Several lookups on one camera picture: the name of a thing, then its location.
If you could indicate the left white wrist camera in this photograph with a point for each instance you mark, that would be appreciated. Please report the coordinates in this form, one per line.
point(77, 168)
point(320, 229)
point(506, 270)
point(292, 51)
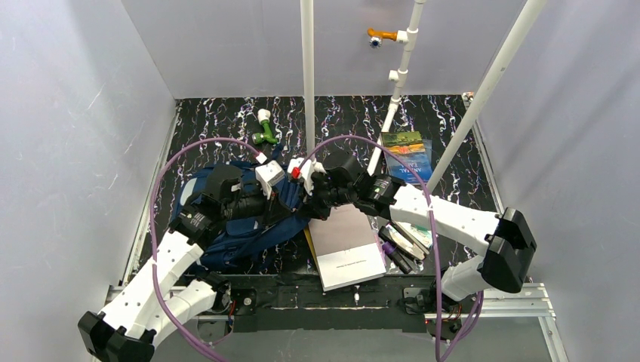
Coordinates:
point(268, 174)

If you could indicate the Animal Farm paperback book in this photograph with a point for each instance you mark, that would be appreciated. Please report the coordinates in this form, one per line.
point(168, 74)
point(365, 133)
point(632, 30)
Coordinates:
point(413, 149)

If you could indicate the white PVC pipe frame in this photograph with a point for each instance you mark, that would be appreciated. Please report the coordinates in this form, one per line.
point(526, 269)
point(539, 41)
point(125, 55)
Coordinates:
point(513, 41)

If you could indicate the transparent pencil case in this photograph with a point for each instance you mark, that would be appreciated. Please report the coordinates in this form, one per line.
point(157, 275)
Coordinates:
point(411, 239)

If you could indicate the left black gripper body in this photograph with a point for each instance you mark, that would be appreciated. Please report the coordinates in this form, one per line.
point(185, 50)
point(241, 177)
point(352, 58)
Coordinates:
point(272, 200)

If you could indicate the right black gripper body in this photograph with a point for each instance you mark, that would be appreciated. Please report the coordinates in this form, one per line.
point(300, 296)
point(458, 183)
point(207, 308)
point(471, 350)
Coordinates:
point(316, 198)

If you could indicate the pink highlighter pen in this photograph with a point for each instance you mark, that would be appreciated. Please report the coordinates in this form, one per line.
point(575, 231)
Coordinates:
point(380, 249)

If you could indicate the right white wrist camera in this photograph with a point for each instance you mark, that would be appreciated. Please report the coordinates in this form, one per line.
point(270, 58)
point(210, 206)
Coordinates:
point(303, 171)

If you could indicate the orange tap on pipe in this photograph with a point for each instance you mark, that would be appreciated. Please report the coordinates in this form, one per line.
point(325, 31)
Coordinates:
point(379, 35)

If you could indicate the yellow book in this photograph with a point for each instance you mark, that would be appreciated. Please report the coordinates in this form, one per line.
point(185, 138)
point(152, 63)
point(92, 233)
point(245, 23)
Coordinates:
point(310, 244)

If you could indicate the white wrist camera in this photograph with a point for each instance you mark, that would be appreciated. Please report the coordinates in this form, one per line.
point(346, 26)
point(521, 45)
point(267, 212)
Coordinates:
point(268, 174)
point(303, 171)

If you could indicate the black marker pen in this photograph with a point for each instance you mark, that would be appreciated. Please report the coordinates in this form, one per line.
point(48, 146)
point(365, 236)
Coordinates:
point(390, 249)

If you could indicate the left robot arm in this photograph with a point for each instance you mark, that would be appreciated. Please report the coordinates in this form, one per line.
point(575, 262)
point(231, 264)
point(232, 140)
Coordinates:
point(165, 260)

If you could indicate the green white pipe fitting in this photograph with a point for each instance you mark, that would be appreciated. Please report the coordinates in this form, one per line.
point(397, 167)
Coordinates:
point(266, 136)

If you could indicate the grey white photography portfolio book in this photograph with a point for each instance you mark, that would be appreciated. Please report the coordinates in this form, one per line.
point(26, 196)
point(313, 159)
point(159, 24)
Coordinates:
point(345, 248)

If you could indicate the navy blue student backpack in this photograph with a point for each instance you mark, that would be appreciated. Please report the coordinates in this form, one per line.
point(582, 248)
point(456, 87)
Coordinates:
point(240, 230)

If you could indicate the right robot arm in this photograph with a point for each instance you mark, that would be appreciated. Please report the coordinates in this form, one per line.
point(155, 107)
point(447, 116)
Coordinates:
point(503, 244)

